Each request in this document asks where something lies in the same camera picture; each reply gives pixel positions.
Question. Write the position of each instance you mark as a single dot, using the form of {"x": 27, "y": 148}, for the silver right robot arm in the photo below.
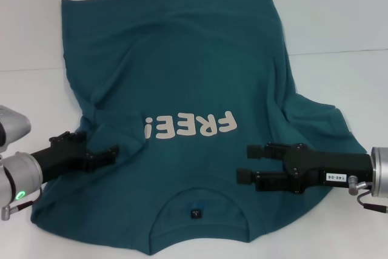
{"x": 381, "y": 171}

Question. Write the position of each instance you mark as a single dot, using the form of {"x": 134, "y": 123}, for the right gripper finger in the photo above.
{"x": 266, "y": 152}
{"x": 266, "y": 180}

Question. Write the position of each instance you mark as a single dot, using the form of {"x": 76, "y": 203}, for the teal FREE print T-shirt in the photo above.
{"x": 188, "y": 74}

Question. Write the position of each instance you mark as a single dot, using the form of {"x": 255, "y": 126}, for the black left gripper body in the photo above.
{"x": 63, "y": 159}

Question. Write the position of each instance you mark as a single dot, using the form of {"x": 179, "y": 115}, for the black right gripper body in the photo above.
{"x": 318, "y": 168}

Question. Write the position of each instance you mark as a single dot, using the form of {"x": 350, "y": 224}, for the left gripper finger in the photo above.
{"x": 72, "y": 139}
{"x": 103, "y": 157}

